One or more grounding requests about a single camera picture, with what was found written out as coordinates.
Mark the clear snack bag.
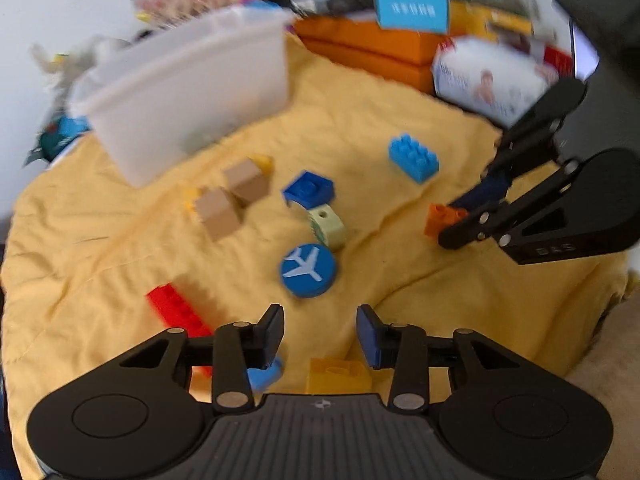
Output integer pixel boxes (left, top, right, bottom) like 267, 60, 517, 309
132, 0, 244, 27

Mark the white wet wipes pack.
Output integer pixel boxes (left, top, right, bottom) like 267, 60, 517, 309
432, 36, 559, 127

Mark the blue airplane disc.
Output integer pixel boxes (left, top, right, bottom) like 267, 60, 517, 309
279, 243, 337, 299

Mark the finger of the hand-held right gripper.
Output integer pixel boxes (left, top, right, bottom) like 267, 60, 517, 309
452, 78, 587, 208
439, 161, 582, 251

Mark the yellow building block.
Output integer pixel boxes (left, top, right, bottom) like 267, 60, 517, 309
306, 357, 374, 395

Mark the white plastic bin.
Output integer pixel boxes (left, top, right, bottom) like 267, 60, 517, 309
71, 4, 294, 189

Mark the light blue studded block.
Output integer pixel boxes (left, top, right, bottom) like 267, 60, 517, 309
388, 133, 440, 184

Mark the yellow cloth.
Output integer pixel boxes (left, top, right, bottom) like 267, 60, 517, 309
0, 35, 631, 480

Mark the long red building block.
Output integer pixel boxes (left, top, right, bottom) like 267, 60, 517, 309
146, 283, 217, 377

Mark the orange box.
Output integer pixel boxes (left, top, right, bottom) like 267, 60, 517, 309
292, 14, 442, 94

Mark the teal box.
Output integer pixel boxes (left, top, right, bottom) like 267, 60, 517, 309
24, 116, 94, 167

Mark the light blue plain block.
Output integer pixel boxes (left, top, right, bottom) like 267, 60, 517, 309
245, 357, 285, 392

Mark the dark blue building block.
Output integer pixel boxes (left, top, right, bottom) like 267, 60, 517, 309
282, 170, 336, 210

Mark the pale green building block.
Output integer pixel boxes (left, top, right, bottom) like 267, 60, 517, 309
307, 203, 347, 250

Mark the yellow box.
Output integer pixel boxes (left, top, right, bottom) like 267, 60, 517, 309
449, 2, 534, 44

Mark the brown wooden cube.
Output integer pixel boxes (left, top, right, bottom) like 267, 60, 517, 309
223, 158, 271, 206
194, 187, 245, 241

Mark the orange building block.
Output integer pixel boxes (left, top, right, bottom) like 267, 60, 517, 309
424, 203, 469, 238

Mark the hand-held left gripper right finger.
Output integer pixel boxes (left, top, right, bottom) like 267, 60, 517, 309
356, 305, 536, 413

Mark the white plastic bag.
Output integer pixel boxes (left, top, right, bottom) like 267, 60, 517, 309
29, 34, 127, 107

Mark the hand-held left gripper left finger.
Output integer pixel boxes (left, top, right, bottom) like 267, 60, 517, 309
107, 304, 286, 413

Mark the blue cardboard box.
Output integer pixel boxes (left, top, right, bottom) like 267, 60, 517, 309
373, 0, 451, 35

